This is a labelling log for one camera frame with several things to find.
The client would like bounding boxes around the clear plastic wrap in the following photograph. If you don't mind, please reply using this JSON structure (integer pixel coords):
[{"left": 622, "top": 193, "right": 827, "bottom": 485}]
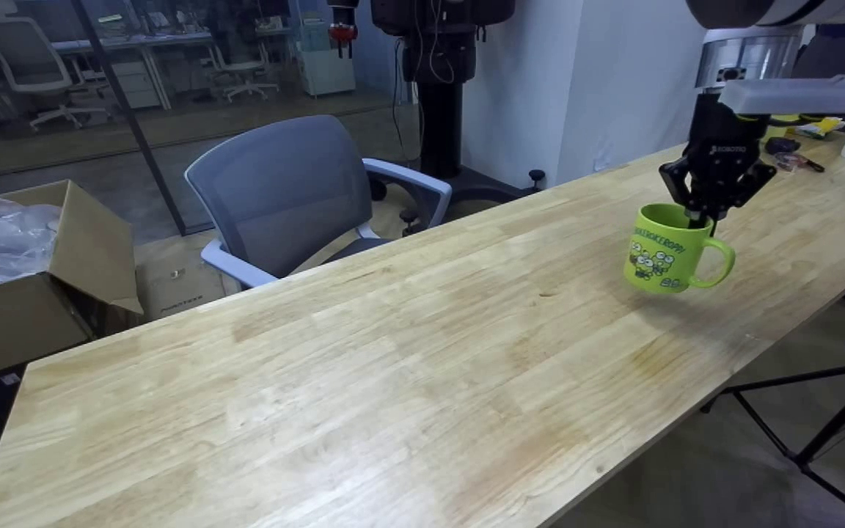
[{"left": 0, "top": 185, "right": 64, "bottom": 300}]

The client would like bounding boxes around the white background office chair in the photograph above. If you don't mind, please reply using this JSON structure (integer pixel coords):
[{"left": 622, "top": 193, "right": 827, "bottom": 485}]
[
  {"left": 0, "top": 14, "right": 91, "bottom": 133},
  {"left": 201, "top": 7, "right": 286, "bottom": 107}
]

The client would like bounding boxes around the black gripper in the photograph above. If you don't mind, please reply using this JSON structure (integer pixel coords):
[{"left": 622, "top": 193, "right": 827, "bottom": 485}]
[{"left": 657, "top": 89, "right": 782, "bottom": 229}]

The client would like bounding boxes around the black glass partition post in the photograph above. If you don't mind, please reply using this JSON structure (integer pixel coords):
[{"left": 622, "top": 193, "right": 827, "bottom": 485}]
[{"left": 69, "top": 0, "right": 195, "bottom": 240}]

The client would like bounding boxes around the grey background cabinet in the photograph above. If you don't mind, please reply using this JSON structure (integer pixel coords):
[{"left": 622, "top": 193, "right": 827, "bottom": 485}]
[{"left": 107, "top": 54, "right": 177, "bottom": 114}]

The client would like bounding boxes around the black tripod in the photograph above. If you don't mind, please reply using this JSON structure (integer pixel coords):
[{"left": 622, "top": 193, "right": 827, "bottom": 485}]
[{"left": 698, "top": 355, "right": 845, "bottom": 528}]

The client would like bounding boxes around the open cardboard box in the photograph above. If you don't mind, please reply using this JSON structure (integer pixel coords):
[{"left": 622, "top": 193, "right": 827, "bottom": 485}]
[{"left": 0, "top": 179, "right": 147, "bottom": 390}]

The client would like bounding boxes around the yellow item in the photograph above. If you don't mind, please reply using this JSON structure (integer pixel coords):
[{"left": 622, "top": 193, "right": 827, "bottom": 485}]
[{"left": 769, "top": 111, "right": 845, "bottom": 141}]

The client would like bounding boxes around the grey mesh office chair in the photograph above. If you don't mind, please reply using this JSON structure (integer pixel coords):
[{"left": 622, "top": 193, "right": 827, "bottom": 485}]
[{"left": 182, "top": 111, "right": 455, "bottom": 293}]

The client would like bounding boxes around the black pedestal stand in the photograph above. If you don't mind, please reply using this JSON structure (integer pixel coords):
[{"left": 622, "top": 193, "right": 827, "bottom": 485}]
[{"left": 370, "top": 0, "right": 553, "bottom": 218}]

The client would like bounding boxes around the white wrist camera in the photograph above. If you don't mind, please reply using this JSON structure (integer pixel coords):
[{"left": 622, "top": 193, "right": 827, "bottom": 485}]
[{"left": 717, "top": 73, "right": 845, "bottom": 121}]

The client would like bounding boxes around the red hanging object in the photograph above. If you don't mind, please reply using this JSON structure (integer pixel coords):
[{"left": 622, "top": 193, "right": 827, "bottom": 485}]
[{"left": 327, "top": 0, "right": 364, "bottom": 54}]

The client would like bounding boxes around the small black tool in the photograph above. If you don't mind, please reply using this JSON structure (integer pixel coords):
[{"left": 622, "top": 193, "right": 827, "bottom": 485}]
[{"left": 763, "top": 135, "right": 830, "bottom": 179}]

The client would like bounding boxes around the green mug with print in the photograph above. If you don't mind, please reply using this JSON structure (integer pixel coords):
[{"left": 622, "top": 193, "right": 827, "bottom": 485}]
[{"left": 622, "top": 201, "right": 741, "bottom": 297}]

